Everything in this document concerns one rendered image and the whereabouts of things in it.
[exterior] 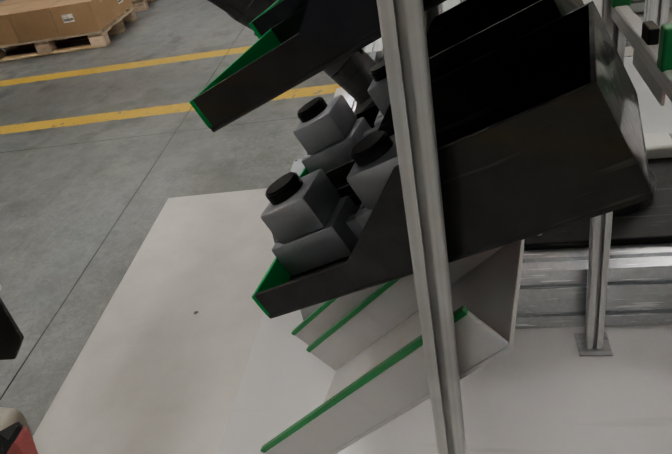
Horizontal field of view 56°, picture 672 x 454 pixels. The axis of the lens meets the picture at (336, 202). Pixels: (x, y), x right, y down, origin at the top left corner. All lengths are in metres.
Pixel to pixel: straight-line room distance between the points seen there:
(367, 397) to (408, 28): 0.31
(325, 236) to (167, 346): 0.58
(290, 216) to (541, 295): 0.48
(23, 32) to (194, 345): 5.66
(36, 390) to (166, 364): 1.51
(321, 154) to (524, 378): 0.41
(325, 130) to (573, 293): 0.44
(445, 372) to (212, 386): 0.54
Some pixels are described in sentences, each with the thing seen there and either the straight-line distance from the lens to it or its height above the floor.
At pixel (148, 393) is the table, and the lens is 0.97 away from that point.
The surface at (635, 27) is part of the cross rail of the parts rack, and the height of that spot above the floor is 1.31.
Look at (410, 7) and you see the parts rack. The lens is 0.30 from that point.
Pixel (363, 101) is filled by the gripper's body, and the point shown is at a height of 1.16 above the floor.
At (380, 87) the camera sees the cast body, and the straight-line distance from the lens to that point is 0.57.
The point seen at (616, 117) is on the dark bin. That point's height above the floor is 1.35.
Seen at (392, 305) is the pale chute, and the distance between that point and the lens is 0.62.
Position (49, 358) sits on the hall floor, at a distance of 2.58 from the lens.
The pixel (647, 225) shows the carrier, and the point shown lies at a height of 0.97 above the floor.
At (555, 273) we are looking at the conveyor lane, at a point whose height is 0.96.
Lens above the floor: 1.51
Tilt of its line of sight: 32 degrees down
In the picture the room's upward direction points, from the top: 11 degrees counter-clockwise
